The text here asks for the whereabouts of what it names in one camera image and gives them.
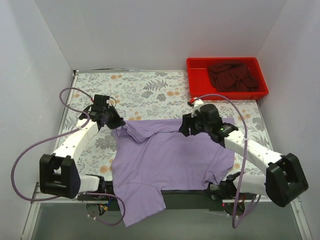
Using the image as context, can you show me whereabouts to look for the purple t shirt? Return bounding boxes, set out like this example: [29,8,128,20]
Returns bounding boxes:
[111,119,235,227]

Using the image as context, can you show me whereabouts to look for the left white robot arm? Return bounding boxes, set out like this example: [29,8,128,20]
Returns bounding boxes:
[39,105,125,199]

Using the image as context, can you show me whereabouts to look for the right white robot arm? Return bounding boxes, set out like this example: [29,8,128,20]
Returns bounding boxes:
[179,100,309,207]

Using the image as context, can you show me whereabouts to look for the dark red t shirt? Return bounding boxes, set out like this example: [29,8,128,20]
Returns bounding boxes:
[207,60,260,92]

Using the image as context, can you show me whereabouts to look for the red plastic bin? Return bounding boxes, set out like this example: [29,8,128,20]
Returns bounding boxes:
[186,57,269,100]

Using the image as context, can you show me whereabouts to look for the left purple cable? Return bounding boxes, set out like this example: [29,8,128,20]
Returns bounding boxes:
[10,87,126,227]

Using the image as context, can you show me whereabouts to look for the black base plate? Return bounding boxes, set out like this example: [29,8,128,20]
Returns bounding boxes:
[77,181,236,215]

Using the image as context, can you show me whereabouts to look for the aluminium frame rail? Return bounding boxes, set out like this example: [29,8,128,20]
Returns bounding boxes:
[22,181,305,240]

